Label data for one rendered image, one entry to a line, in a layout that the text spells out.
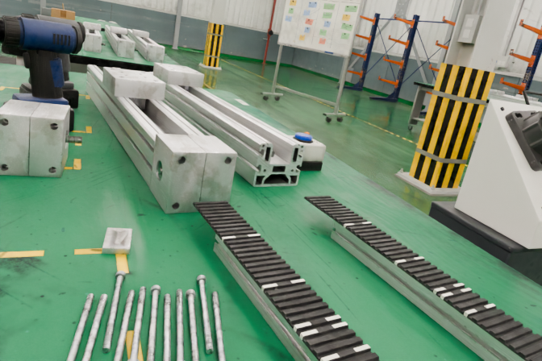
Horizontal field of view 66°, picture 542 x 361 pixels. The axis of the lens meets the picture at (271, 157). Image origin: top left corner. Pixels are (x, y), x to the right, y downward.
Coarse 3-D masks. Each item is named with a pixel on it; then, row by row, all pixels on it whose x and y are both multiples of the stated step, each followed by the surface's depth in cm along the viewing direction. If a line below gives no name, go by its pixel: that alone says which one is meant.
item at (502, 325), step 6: (498, 318) 44; (504, 318) 44; (510, 318) 44; (480, 324) 42; (486, 324) 42; (492, 324) 42; (498, 324) 43; (504, 324) 43; (510, 324) 43; (516, 324) 43; (522, 324) 43; (486, 330) 42; (492, 330) 41; (498, 330) 41; (504, 330) 42; (510, 330) 42; (492, 336) 41; (498, 336) 41
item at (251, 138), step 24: (168, 96) 122; (192, 96) 109; (192, 120) 107; (216, 120) 92; (240, 120) 98; (240, 144) 82; (264, 144) 76; (288, 144) 80; (240, 168) 82; (264, 168) 77; (288, 168) 80
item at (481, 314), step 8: (488, 304) 46; (464, 312) 44; (472, 312) 44; (480, 312) 44; (488, 312) 45; (496, 312) 45; (504, 312) 45; (472, 320) 43; (480, 320) 43; (488, 320) 43
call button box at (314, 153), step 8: (304, 144) 91; (312, 144) 92; (320, 144) 94; (304, 152) 91; (312, 152) 92; (320, 152) 93; (304, 160) 92; (312, 160) 93; (320, 160) 94; (304, 168) 93; (312, 168) 94; (320, 168) 95
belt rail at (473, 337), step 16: (336, 224) 62; (336, 240) 62; (352, 240) 59; (368, 256) 57; (384, 272) 54; (400, 272) 51; (400, 288) 51; (416, 288) 49; (416, 304) 49; (432, 304) 48; (448, 320) 46; (464, 320) 44; (464, 336) 44; (480, 336) 42; (480, 352) 42; (496, 352) 42; (512, 352) 40
